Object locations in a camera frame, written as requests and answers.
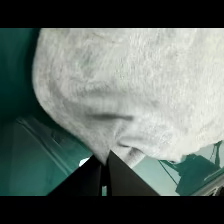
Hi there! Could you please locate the light grey garment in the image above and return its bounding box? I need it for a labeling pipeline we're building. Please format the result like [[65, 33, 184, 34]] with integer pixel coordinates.
[[31, 28, 224, 168]]

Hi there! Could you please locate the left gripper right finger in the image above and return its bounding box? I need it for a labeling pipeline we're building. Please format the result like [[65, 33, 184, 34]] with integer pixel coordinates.
[[106, 149, 160, 197]]

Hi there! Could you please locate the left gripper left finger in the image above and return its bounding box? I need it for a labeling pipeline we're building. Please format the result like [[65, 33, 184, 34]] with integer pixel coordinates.
[[48, 155, 103, 197]]

